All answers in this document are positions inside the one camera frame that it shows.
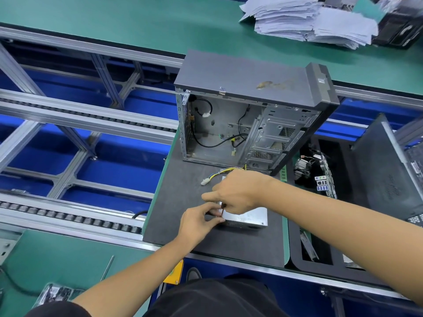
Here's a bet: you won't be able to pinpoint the person's right hand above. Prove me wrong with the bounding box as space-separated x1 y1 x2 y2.
201 170 277 215

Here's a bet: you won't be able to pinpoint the person's left hand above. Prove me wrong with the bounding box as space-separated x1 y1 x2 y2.
176 201 227 251

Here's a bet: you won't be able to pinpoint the silver optical drive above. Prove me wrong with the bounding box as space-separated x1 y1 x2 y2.
221 175 269 227

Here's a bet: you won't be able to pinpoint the silver power supply unit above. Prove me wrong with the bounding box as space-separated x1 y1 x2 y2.
221 217 269 229

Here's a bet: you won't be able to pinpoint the power supply circuit board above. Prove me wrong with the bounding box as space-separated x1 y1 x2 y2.
200 166 245 187

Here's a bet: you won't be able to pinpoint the person's right forearm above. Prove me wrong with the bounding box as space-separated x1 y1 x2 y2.
264 178 423 308

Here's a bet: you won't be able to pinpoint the person's left forearm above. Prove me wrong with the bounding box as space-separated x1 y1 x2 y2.
71 237 193 317

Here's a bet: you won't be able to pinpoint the person's left shoe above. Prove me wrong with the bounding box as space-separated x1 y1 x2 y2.
186 267 203 283

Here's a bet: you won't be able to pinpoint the person's black trousers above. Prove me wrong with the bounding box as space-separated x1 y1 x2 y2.
144 277 292 317

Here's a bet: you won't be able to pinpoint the person's black shirt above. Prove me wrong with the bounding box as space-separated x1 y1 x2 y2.
25 300 92 317

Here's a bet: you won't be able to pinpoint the dark grey foam mat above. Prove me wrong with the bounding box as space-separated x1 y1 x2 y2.
142 129 292 268

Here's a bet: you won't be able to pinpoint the yellow box with green button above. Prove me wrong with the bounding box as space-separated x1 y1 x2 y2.
163 259 185 286

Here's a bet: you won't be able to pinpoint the processor cooler with fan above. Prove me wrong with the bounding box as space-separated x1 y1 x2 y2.
294 157 318 179

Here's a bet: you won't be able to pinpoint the green motherboard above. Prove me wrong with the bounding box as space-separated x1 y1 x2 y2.
284 151 338 199

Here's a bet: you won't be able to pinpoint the black foam tray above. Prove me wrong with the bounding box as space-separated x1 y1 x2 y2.
286 135 423 288

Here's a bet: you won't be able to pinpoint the grey computer tower case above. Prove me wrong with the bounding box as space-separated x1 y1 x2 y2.
174 51 341 176
404 140 423 189

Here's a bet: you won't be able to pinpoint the dark grey case side panel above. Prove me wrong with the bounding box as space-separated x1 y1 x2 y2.
350 114 423 222

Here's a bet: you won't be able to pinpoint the clear plastic screw box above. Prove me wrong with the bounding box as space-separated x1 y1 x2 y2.
33 282 83 308

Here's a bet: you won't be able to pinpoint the stack of white papers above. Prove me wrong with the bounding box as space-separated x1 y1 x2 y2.
239 0 379 50

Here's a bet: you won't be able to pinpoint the black cardboard box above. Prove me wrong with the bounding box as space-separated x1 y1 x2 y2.
373 11 423 49

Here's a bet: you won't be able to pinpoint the black electric screwdriver with cable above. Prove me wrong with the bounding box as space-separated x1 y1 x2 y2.
99 255 115 283

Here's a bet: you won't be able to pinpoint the aluminium conveyor frame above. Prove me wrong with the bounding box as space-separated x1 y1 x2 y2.
0 23 423 301

